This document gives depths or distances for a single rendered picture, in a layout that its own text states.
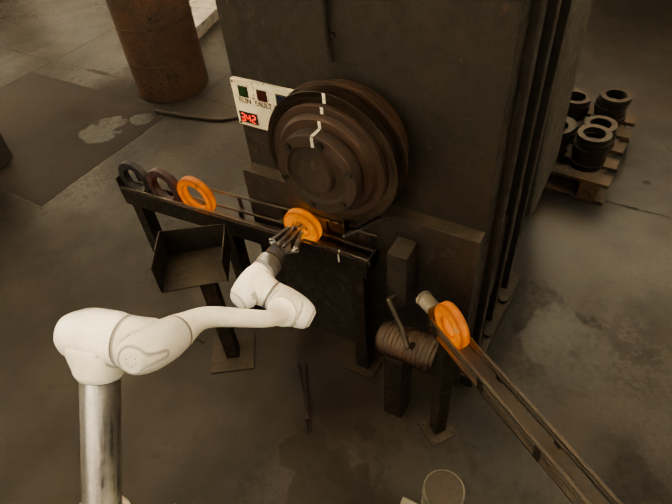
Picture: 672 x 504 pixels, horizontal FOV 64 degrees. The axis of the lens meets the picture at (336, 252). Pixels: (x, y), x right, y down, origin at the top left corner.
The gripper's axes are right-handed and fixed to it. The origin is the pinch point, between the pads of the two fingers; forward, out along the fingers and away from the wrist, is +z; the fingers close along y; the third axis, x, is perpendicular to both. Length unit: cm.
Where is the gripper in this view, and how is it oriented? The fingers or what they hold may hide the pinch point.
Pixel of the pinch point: (302, 223)
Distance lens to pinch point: 204.2
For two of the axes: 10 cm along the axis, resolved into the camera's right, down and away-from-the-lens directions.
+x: -1.0, -6.7, -7.3
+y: 8.7, 3.0, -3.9
